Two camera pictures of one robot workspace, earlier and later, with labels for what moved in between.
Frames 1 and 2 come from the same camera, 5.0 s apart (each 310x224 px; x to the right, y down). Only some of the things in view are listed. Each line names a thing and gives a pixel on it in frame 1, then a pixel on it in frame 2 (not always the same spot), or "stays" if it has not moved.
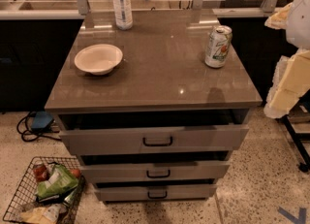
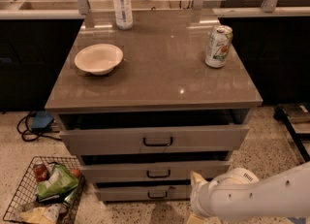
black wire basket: x=26 y=193 stays
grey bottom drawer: x=155 y=192 stays
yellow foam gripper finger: x=279 y=18 → x=192 y=219
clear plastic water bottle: x=122 y=4 stays
